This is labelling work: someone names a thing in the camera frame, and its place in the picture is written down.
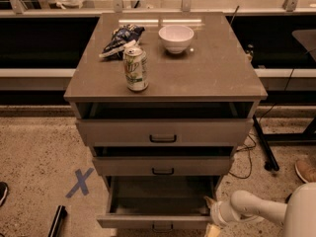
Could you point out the blue chip bag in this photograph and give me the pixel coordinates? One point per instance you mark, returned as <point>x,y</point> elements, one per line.
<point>123,37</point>

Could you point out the white ceramic bowl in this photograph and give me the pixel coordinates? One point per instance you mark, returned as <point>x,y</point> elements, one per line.
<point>176,38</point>

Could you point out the grey drawer cabinet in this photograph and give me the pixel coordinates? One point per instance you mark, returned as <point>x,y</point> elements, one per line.
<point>211,79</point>

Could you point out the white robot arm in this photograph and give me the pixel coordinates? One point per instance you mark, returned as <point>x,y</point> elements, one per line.
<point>297,217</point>

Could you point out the blue tape cross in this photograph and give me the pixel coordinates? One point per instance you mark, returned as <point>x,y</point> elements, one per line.
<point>81,183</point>

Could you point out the black stand leg right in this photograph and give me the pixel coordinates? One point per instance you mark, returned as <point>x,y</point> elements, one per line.
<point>271,162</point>

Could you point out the metal railing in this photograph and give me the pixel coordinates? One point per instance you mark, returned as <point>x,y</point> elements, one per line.
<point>47,8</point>

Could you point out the green white soda can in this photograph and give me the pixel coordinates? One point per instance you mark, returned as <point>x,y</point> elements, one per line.
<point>135,68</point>

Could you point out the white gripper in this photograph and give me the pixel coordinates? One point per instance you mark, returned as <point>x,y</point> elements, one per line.
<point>216,213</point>

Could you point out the black sneaker left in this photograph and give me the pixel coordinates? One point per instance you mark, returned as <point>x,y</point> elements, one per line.
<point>3,192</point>

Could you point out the black bar bottom left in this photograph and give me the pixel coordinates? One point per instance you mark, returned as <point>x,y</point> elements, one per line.
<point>57,222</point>

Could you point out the brown shoe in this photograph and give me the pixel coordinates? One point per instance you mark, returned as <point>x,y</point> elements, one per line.
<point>305,171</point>

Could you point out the grey drawer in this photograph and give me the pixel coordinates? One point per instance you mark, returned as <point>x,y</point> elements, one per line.
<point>159,203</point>
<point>162,166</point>
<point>164,132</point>

